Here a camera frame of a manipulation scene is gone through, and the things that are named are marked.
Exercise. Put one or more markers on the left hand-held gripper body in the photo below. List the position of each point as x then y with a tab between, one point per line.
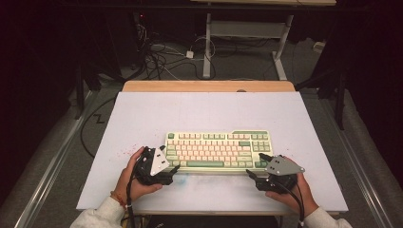
155	164

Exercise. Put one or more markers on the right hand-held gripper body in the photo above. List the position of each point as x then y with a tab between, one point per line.
282	166

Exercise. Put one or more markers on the cream green pink keyboard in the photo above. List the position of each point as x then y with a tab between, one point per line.
218	148

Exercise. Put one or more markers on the person's right hand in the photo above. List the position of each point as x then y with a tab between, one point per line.
299	190

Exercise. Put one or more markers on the person's left hand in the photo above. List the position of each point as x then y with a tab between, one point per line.
133	190

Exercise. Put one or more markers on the white board table cover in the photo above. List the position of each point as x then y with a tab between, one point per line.
206	110

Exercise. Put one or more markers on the black metal stand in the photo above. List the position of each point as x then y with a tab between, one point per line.
340	101
80	95

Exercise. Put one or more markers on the white power adapter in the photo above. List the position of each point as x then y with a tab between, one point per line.
189	54

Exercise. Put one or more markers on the small white box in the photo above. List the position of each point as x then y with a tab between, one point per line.
319	47

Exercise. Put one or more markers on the metal floor rail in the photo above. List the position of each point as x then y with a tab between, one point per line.
53	164
358	167

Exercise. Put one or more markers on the white metal desk frame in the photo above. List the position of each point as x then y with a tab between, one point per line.
207	47

